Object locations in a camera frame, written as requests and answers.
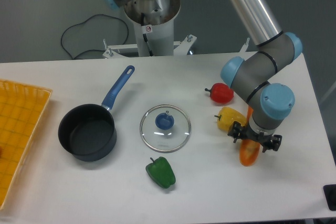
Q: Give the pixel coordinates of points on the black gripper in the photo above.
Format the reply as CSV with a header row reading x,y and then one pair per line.
x,y
240,132

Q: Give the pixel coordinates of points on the long orange bread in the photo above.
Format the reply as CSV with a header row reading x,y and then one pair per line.
x,y
248,152

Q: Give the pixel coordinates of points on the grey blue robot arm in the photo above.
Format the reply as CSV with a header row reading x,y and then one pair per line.
x,y
249,79

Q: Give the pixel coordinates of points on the yellow bell pepper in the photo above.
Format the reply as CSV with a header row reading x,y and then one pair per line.
x,y
227,116

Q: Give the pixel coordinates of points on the red bell pepper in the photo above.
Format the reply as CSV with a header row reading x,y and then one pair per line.
x,y
220,93

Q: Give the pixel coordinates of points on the black object table corner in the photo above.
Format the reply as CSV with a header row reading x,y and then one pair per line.
x,y
329,192

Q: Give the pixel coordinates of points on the glass lid blue knob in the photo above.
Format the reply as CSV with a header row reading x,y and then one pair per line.
x,y
165,128

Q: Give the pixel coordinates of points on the green bell pepper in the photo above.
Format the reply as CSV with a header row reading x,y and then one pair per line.
x,y
160,171

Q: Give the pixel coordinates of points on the yellow plastic basket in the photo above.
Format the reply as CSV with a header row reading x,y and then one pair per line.
x,y
22,107

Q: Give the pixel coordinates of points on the black pot blue handle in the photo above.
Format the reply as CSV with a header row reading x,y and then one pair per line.
x,y
88,131

